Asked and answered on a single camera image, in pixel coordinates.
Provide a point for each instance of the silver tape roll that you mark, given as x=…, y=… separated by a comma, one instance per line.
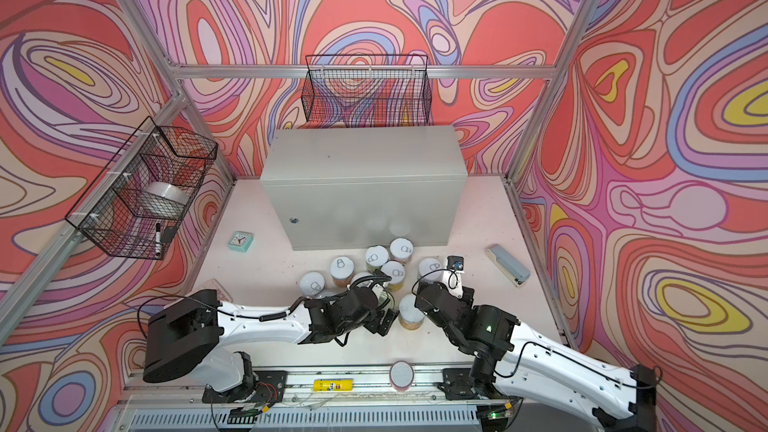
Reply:
x=163, y=200

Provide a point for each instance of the white can green label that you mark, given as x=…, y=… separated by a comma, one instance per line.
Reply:
x=376, y=257

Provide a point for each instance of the white pink calculator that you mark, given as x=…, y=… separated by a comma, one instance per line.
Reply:
x=221, y=293

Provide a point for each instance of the grey metal cabinet box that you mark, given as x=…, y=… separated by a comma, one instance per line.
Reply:
x=343, y=188

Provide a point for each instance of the grey green stapler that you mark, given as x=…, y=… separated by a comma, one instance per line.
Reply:
x=514, y=270

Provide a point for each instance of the white can orange label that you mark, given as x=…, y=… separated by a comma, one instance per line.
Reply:
x=342, y=269

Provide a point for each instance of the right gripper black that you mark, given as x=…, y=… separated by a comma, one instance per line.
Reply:
x=468, y=296

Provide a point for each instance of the pink tape roll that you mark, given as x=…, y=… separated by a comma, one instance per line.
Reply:
x=401, y=376

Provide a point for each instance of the aluminium front rail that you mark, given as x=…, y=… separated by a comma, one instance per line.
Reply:
x=371, y=387

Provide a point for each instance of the back black wire basket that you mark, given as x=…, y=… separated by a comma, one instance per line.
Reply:
x=367, y=90

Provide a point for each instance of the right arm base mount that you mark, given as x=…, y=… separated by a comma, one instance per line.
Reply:
x=458, y=384

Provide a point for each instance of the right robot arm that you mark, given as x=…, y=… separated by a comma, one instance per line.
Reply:
x=512, y=360

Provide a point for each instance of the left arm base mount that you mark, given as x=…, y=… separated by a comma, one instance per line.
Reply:
x=265, y=387

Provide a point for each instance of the white can yellow label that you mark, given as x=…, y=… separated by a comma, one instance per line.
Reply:
x=396, y=272

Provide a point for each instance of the black marker pen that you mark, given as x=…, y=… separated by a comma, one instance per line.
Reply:
x=157, y=240

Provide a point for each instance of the white can pink label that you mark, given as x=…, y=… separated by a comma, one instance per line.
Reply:
x=311, y=284

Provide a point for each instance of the black wire basket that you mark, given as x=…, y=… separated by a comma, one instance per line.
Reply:
x=157, y=174
x=367, y=90

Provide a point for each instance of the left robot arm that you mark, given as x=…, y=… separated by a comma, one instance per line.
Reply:
x=196, y=335

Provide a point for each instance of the mint green small clock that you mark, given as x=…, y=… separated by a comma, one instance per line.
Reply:
x=240, y=241

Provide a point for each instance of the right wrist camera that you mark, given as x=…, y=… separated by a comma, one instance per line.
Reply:
x=455, y=263

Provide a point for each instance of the white can red label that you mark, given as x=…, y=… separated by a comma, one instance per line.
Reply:
x=401, y=250

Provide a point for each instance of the left black wire basket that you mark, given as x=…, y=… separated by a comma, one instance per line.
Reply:
x=157, y=174

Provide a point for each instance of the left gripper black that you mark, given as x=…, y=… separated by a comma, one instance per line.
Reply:
x=384, y=330

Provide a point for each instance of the light blue spotted can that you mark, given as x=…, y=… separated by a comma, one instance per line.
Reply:
x=430, y=270

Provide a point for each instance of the yellow peach can plastic lid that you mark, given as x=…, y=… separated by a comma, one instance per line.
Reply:
x=410, y=317

